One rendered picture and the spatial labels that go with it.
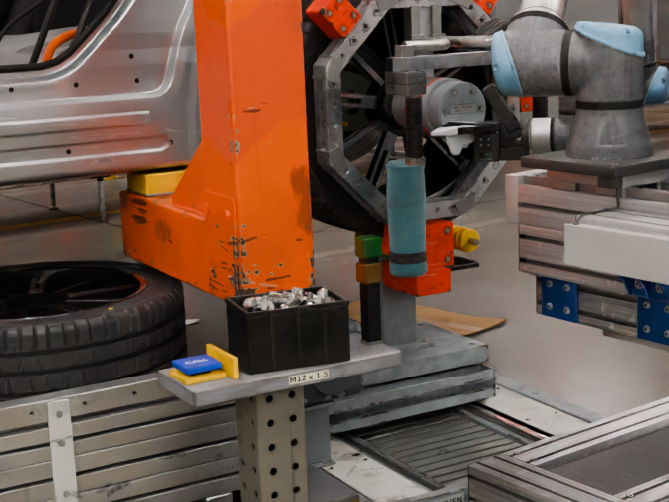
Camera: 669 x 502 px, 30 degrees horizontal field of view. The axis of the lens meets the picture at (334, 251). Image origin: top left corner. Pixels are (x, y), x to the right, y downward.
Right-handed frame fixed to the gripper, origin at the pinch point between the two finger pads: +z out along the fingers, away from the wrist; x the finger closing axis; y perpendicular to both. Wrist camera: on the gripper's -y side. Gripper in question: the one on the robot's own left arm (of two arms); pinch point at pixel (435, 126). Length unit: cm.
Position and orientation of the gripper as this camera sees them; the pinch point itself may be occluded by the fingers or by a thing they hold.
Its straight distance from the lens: 268.8
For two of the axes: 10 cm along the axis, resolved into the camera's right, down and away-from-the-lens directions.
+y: 0.4, 9.8, 2.0
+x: 2.5, -2.0, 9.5
